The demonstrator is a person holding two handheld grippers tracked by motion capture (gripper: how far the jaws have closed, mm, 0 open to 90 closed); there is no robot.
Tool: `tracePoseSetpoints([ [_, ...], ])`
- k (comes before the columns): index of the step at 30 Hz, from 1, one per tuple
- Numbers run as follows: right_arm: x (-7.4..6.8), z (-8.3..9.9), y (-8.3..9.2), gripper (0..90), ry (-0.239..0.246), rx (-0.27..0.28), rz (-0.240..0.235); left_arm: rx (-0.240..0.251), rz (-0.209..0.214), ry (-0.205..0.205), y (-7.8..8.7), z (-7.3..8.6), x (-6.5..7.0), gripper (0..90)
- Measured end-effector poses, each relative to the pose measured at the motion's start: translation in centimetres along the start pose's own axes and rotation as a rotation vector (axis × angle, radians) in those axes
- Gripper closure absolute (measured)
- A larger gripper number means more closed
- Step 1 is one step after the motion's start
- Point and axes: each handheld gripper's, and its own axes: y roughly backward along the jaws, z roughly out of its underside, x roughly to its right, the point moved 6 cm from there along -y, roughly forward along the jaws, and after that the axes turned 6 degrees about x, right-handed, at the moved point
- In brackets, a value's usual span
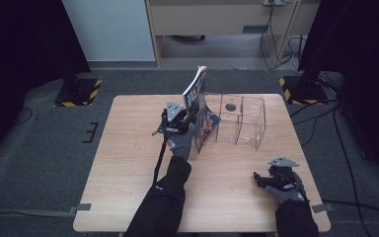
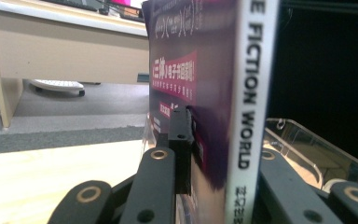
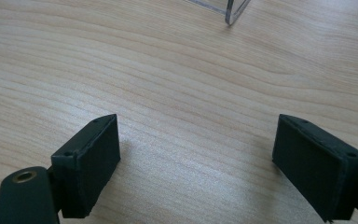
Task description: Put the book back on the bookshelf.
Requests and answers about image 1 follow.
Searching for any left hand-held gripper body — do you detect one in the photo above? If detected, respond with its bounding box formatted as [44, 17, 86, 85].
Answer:
[159, 100, 192, 134]

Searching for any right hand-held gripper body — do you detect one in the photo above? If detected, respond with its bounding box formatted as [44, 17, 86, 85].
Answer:
[265, 156, 301, 191]

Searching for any dark blue magazine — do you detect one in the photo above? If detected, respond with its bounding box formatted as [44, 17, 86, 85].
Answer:
[182, 65, 222, 155]

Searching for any clear acrylic file holder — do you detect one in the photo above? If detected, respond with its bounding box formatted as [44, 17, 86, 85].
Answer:
[205, 93, 266, 152]

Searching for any person's right hand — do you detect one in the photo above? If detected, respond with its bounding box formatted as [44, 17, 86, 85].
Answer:
[265, 172, 308, 203]

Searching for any person's left hand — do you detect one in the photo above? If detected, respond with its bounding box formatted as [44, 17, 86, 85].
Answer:
[167, 122, 198, 162]

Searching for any grey tape piece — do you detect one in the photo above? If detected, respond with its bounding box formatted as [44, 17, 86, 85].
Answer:
[68, 202, 92, 215]
[311, 202, 335, 214]

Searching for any black floor marking tape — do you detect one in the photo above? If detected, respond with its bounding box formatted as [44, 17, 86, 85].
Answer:
[82, 121, 100, 144]

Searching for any black yellow striped stand base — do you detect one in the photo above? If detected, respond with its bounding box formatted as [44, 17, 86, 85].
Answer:
[53, 78, 103, 108]
[278, 75, 330, 106]

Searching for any beige wooden desk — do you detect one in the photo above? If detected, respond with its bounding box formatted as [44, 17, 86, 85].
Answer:
[144, 0, 322, 68]

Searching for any black curtain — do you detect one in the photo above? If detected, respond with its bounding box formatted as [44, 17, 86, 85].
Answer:
[0, 0, 92, 166]
[298, 0, 379, 189]

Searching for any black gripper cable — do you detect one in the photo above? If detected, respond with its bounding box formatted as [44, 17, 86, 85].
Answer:
[151, 126, 170, 186]

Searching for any black floor cable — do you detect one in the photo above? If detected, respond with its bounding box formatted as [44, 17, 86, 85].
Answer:
[322, 198, 379, 218]
[333, 107, 367, 237]
[289, 102, 340, 147]
[13, 108, 34, 126]

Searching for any black hanging cable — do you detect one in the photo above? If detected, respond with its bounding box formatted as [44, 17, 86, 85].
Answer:
[259, 3, 308, 72]

